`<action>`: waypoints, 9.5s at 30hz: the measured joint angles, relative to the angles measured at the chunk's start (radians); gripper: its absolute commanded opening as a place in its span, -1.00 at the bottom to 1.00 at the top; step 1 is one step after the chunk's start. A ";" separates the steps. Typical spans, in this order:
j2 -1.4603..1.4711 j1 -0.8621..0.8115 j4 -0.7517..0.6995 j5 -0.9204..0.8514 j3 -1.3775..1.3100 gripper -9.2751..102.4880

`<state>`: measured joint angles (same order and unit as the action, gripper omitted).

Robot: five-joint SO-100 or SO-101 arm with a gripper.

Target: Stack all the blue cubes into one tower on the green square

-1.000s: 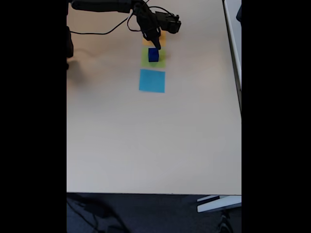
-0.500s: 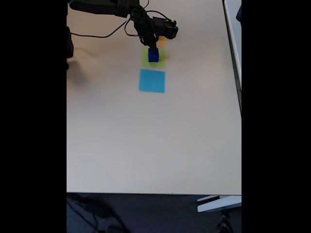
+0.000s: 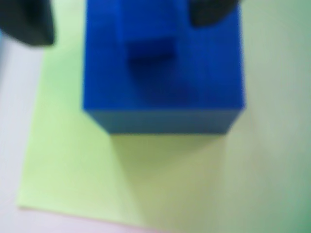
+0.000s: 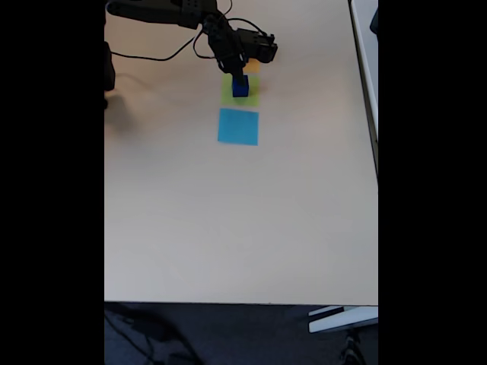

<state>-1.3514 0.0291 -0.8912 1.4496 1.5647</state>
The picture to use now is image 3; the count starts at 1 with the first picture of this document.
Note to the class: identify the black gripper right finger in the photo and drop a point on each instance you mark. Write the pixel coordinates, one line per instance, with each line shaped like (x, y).
(211, 11)

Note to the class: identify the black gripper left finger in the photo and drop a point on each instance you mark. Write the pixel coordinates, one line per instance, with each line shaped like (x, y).
(26, 19)

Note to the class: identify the small blue cube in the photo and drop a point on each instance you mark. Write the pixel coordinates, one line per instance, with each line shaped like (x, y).
(145, 24)

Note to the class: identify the green paper square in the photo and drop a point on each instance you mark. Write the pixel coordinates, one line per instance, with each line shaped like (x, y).
(73, 157)

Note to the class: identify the medium blue cube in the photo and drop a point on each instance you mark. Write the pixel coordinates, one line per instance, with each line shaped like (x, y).
(206, 85)

